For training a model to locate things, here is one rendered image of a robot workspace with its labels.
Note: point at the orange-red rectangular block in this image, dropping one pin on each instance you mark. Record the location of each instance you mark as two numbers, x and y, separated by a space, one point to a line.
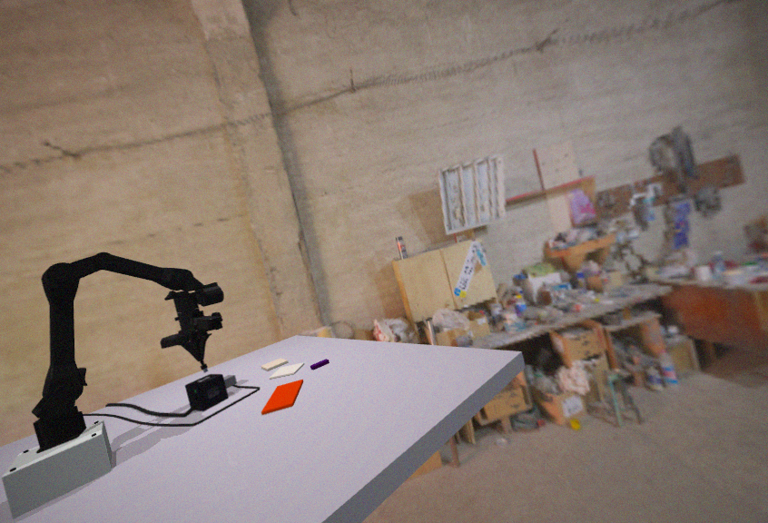
283 397

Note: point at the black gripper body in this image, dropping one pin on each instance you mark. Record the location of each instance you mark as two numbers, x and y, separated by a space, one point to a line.
184 334

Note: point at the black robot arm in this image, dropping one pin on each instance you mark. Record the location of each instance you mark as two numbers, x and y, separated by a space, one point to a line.
60 420

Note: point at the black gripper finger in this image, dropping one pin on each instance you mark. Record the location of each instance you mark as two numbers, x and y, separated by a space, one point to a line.
193 347
203 343

